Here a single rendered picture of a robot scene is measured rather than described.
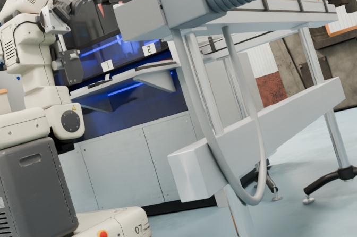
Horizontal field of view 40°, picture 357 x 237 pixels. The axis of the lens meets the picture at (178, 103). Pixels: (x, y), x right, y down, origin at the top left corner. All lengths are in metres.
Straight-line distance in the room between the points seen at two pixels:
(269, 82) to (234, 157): 7.60
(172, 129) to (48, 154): 1.14
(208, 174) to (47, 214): 0.92
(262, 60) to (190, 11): 10.36
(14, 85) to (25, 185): 1.40
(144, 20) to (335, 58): 4.93
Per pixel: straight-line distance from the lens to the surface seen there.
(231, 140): 1.30
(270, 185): 2.75
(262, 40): 2.73
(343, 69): 5.96
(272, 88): 8.87
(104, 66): 3.15
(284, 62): 6.20
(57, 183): 1.97
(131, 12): 1.17
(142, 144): 3.07
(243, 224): 1.34
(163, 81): 2.79
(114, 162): 3.24
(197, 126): 2.84
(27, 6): 2.32
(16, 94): 3.21
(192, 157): 1.13
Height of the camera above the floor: 0.66
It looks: level
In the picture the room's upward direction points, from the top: 17 degrees counter-clockwise
